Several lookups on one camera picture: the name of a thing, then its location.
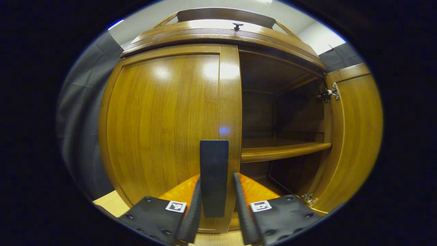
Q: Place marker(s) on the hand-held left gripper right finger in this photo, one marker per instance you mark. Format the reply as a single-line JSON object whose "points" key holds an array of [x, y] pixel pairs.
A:
{"points": [[243, 222]]}

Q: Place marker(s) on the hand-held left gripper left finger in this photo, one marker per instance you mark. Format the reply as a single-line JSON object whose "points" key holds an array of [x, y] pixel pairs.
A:
{"points": [[193, 218]]}

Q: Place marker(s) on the wooden shoe cabinet door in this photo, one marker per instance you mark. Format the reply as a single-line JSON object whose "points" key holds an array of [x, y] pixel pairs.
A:
{"points": [[164, 119], [358, 136]]}

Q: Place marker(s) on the wooden double-door shoe cabinet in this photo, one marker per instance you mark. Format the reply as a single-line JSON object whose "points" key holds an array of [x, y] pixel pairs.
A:
{"points": [[293, 112]]}

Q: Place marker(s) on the metal door hinge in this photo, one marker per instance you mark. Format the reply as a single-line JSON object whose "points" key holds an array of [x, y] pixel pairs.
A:
{"points": [[309, 199], [329, 93]]}

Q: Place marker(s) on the wooden inner shelf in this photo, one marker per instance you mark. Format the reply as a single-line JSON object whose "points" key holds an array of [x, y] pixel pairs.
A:
{"points": [[273, 150]]}

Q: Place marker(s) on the black backdrop cloth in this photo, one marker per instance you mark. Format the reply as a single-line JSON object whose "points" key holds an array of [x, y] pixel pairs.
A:
{"points": [[82, 102]]}

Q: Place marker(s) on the wooden drawer with black knob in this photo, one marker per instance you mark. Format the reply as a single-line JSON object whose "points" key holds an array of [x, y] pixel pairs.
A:
{"points": [[205, 34]]}

